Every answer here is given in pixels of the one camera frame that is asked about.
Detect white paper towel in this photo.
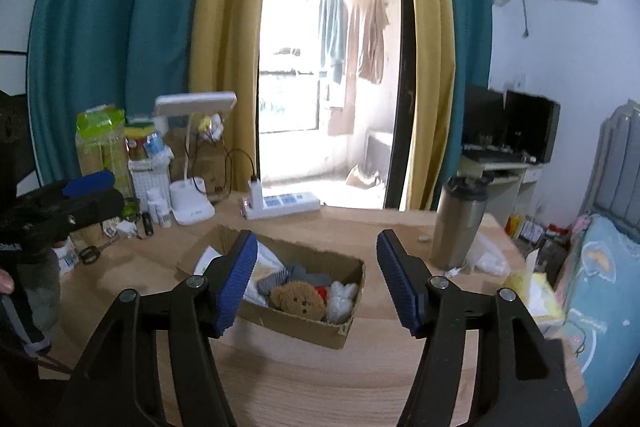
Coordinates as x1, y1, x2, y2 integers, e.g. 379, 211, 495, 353
192, 241, 288, 308

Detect clear bubble wrap bundle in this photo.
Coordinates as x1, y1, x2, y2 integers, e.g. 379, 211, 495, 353
326, 281, 359, 325

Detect white perforated basket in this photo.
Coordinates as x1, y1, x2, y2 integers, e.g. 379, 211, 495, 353
128, 159, 170, 211

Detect black scissors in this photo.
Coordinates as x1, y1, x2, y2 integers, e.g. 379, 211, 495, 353
77, 237, 117, 265

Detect white pill bottle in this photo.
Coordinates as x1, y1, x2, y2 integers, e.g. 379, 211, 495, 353
155, 199, 172, 228

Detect white desk lamp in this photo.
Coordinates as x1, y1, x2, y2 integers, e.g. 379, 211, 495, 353
155, 91, 236, 227

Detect yellow tissue pack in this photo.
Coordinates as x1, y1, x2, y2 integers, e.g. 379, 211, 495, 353
504, 249, 565, 332

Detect blue patterned bedsheet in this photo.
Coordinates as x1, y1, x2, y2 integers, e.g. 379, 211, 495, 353
546, 212, 639, 426

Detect clear plastic bag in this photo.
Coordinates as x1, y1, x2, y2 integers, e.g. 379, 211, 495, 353
466, 232, 511, 277

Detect white charger plug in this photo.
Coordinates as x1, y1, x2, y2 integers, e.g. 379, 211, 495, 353
247, 176, 264, 210

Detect white power strip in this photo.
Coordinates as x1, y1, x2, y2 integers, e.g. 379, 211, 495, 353
241, 193, 321, 220

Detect steel travel mug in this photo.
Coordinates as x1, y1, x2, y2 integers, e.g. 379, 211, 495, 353
431, 174, 494, 271

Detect white computer desk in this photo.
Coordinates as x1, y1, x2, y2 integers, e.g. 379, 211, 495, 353
457, 155, 544, 227

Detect teal left curtain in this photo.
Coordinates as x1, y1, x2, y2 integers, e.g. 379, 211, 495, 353
27, 0, 195, 184

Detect teal curtain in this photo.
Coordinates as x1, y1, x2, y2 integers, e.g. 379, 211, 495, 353
27, 0, 195, 184
438, 0, 492, 183

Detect brown teddy bear toy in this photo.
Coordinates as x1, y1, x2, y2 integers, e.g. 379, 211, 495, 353
269, 282, 326, 322

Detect yellow left curtain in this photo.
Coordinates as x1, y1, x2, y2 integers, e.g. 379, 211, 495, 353
189, 0, 262, 192

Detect yellow curtain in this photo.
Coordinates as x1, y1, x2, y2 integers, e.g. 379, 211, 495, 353
189, 0, 262, 192
407, 0, 456, 210

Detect grey knit cloth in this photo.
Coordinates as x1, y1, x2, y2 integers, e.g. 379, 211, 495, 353
256, 263, 332, 296

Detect grey padded headboard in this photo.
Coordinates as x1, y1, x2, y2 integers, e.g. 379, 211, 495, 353
580, 100, 640, 242

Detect brown cardboard box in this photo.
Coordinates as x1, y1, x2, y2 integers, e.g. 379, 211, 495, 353
177, 225, 364, 350

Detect black monitor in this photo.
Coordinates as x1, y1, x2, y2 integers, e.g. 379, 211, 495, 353
462, 86, 561, 164

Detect hanging teal shirt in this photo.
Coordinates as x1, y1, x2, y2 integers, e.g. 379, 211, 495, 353
318, 0, 348, 84

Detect yellow right curtain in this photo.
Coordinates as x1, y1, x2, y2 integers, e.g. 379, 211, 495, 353
407, 0, 456, 210

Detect hanging brown shirt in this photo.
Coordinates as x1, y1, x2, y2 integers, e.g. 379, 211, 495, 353
352, 0, 390, 84

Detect teal right curtain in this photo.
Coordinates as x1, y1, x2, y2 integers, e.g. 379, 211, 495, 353
438, 0, 492, 183

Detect black lamp cable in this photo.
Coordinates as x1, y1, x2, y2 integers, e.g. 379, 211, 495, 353
191, 141, 260, 203

